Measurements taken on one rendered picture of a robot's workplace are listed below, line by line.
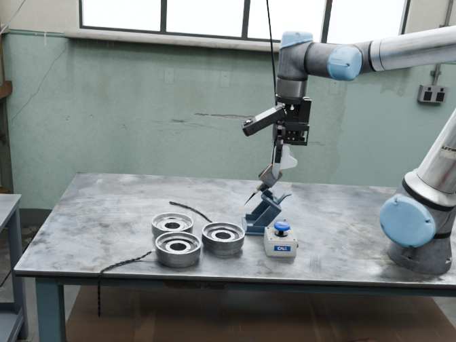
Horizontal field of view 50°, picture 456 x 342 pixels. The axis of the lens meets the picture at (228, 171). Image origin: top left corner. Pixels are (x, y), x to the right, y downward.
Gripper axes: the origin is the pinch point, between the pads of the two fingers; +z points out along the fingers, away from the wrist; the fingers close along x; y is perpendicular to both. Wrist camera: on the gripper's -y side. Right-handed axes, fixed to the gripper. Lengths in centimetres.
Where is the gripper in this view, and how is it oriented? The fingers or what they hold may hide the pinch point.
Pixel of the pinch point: (273, 172)
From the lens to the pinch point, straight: 127.2
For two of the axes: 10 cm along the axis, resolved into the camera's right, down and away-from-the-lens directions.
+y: 10.0, 0.6, 0.3
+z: -0.7, 9.4, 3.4
